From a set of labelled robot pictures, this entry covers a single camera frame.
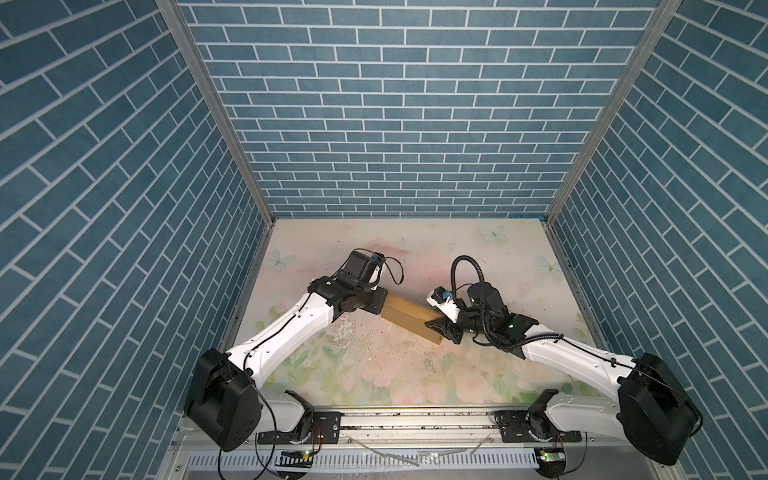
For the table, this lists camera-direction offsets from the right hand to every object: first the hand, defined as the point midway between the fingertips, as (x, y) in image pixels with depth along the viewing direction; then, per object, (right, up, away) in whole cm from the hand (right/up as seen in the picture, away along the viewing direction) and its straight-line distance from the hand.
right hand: (427, 314), depth 81 cm
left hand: (-12, +5, +1) cm, 13 cm away
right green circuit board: (+31, -34, -7) cm, 46 cm away
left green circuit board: (-33, -34, -9) cm, 48 cm away
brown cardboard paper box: (-5, 0, -2) cm, 5 cm away
